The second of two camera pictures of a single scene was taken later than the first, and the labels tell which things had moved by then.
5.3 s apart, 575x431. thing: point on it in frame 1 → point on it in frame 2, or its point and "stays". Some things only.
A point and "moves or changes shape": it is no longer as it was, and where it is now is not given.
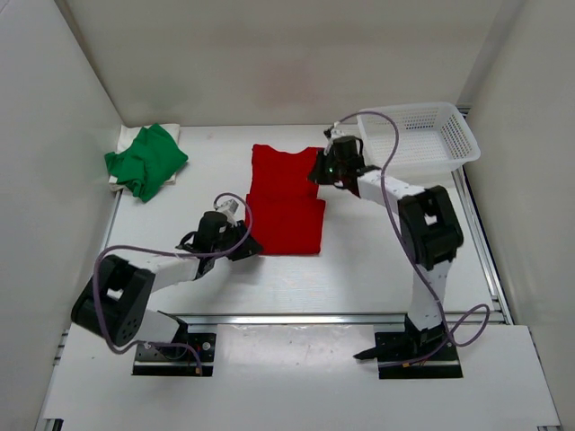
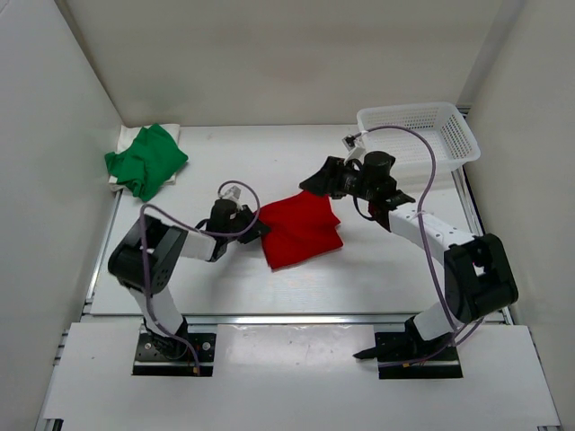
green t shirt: [147, 162] stays
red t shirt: [283, 211] moves or changes shape
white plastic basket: [432, 137] stays
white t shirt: [129, 134] stays
